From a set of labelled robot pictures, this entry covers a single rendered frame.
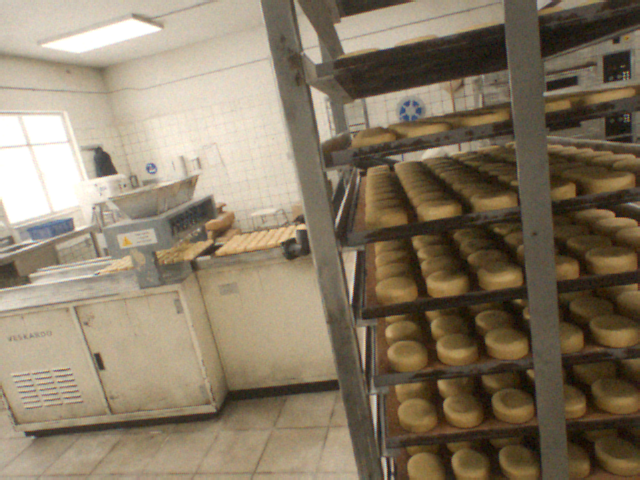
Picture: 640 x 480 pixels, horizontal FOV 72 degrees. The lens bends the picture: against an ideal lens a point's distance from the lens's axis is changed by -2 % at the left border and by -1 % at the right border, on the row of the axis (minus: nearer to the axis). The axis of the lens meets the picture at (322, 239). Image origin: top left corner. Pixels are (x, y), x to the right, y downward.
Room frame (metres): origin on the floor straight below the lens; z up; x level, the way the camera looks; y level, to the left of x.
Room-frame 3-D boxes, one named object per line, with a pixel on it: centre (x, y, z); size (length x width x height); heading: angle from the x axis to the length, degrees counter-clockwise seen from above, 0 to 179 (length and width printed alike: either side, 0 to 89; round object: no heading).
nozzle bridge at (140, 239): (2.50, 0.85, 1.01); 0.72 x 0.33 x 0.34; 171
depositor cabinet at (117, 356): (2.57, 1.32, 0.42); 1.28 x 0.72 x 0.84; 81
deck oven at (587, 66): (5.26, -2.92, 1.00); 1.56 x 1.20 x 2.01; 76
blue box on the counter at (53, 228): (5.01, 3.00, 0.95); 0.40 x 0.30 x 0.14; 169
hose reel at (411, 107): (6.17, -1.51, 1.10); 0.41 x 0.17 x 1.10; 76
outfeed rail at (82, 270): (2.66, 0.93, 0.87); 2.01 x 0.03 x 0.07; 81
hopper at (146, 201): (2.50, 0.85, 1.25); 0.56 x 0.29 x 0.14; 171
